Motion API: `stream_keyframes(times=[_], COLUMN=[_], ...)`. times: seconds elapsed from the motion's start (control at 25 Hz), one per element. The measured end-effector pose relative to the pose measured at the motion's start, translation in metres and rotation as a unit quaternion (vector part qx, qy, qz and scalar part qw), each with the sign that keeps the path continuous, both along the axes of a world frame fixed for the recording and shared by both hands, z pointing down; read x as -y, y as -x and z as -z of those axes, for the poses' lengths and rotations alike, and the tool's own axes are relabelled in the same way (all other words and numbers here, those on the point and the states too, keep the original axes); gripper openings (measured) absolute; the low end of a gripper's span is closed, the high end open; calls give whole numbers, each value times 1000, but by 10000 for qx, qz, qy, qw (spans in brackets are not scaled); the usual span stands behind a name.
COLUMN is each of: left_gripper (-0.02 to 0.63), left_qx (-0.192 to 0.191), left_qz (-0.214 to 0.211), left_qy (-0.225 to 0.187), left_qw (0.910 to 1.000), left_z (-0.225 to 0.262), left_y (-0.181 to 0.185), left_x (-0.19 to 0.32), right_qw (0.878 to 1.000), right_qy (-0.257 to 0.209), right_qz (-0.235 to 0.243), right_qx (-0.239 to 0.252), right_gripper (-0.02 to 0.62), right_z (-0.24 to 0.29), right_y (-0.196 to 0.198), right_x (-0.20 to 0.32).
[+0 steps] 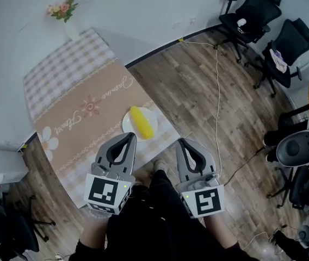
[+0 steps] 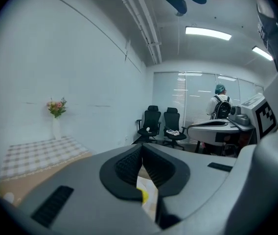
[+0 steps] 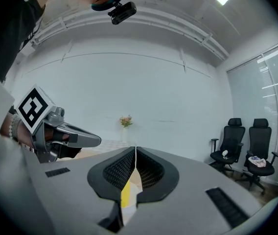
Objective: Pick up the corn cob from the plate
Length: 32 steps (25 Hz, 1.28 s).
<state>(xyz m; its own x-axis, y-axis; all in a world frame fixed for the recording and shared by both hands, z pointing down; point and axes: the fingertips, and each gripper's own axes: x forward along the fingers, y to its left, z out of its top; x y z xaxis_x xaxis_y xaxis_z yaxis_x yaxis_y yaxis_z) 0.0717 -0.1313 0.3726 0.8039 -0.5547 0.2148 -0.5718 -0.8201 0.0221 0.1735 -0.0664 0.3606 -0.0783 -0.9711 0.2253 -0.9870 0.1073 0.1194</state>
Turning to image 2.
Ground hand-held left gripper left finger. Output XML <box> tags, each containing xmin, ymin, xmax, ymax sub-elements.
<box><xmin>14</xmin><ymin>142</ymin><xmax>162</xmax><ymax>235</ymax></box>

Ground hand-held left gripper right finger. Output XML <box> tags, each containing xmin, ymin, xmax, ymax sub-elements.
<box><xmin>141</xmin><ymin>142</ymin><xmax>239</xmax><ymax>230</ymax></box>

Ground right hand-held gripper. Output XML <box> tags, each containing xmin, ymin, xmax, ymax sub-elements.
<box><xmin>187</xmin><ymin>93</ymin><xmax>278</xmax><ymax>146</ymax></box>

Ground white plate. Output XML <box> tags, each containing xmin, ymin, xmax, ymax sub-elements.
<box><xmin>136</xmin><ymin>175</ymin><xmax>160</xmax><ymax>207</ymax></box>

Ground black office chair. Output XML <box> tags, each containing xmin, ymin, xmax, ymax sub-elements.
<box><xmin>136</xmin><ymin>105</ymin><xmax>162</xmax><ymax>144</ymax></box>
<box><xmin>162</xmin><ymin>107</ymin><xmax>187</xmax><ymax>149</ymax></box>

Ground white window blinds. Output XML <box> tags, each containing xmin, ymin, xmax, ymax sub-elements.
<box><xmin>153</xmin><ymin>71</ymin><xmax>264</xmax><ymax>141</ymax></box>

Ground checkered beige tablecloth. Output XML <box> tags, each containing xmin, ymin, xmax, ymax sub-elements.
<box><xmin>0</xmin><ymin>135</ymin><xmax>93</xmax><ymax>208</ymax></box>

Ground white vase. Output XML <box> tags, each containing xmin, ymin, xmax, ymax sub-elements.
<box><xmin>52</xmin><ymin>116</ymin><xmax>62</xmax><ymax>141</ymax></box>

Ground pink flower bouquet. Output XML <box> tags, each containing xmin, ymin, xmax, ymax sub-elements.
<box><xmin>46</xmin><ymin>96</ymin><xmax>68</xmax><ymax>119</ymax></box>

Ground long ceiling light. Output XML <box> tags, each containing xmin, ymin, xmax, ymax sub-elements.
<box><xmin>251</xmin><ymin>45</ymin><xmax>274</xmax><ymax>61</ymax></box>
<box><xmin>185</xmin><ymin>26</ymin><xmax>232</xmax><ymax>41</ymax></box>

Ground white ceiling conduit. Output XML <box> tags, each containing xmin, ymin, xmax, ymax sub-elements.
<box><xmin>111</xmin><ymin>0</ymin><xmax>163</xmax><ymax>65</ymax></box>

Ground person's black clothing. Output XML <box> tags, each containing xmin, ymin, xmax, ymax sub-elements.
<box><xmin>256</xmin><ymin>1</ymin><xmax>278</xmax><ymax>72</ymax></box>

